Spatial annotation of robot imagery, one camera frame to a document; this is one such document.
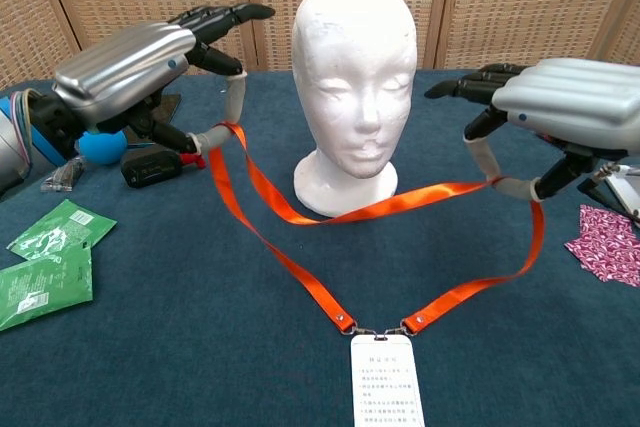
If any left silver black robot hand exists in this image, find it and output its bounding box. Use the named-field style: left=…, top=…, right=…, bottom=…
left=33, top=2, right=277, bottom=158

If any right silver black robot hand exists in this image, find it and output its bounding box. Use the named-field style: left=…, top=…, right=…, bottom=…
left=423, top=57, right=640, bottom=204

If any orange lanyard strap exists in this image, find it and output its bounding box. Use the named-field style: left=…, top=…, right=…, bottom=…
left=207, top=120, right=547, bottom=338

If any white ID badge card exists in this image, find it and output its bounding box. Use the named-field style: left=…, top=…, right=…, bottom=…
left=349, top=334, right=426, bottom=427

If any black smartphone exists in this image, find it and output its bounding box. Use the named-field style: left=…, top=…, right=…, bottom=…
left=122, top=91, right=183, bottom=147

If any blue ball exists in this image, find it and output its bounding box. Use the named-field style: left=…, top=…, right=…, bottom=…
left=77, top=129, right=128, bottom=166

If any black bottle with red cap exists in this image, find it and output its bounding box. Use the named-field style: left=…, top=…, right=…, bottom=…
left=119, top=144, right=208, bottom=189

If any white metal stand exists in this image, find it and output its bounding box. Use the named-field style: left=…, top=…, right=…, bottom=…
left=592, top=162, right=640, bottom=223

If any small clear packet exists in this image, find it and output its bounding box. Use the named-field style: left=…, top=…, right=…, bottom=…
left=40, top=155, right=86, bottom=193

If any magenta patterned packet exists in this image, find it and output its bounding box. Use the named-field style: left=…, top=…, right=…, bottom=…
left=564, top=203, right=640, bottom=289

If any small green sachet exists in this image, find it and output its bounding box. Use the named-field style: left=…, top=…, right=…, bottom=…
left=6, top=198, right=118, bottom=262

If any white foam mannequin head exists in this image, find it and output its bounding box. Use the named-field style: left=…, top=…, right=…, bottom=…
left=291, top=0, right=419, bottom=220

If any large green sachet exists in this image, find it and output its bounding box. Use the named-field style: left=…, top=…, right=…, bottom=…
left=0, top=246, right=95, bottom=333

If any blue felt table cover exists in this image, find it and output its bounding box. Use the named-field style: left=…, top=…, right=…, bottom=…
left=0, top=64, right=640, bottom=427

